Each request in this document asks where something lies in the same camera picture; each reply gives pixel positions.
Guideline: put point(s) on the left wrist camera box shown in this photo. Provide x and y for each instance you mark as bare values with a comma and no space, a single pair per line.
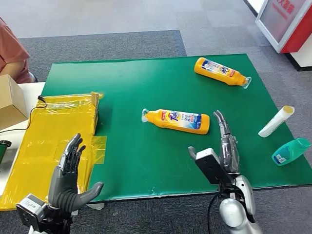
30,210

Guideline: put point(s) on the dark green container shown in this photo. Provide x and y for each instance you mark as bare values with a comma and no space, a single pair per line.
4,150

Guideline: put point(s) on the orange detergent bottle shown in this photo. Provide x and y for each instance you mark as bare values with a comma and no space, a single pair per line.
180,121
219,72

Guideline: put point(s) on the brown cardboard box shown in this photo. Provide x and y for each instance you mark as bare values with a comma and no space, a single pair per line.
10,103

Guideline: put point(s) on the yellow plastic-wrapped box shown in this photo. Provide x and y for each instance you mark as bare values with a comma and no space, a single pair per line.
48,129

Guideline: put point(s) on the green table mat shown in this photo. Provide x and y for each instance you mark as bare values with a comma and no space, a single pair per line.
151,161

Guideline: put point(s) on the white cabinet with black base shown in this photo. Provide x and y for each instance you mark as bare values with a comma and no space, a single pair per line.
303,56

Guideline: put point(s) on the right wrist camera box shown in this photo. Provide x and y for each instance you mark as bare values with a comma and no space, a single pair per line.
209,166

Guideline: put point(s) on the person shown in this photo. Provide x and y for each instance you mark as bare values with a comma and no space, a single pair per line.
12,55

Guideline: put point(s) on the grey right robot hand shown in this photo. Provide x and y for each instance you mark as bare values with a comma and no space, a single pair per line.
229,151

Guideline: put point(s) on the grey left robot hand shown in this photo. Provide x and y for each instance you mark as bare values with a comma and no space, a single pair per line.
63,187

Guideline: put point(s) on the teal plastic bottle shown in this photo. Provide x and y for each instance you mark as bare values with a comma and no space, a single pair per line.
290,151

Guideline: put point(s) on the red and white display stand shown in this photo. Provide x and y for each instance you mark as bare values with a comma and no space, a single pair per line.
282,22

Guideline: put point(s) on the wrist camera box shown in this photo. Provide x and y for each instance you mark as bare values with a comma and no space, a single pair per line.
209,166
30,210

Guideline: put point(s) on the white tube bottle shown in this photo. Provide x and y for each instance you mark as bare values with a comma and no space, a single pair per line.
275,122

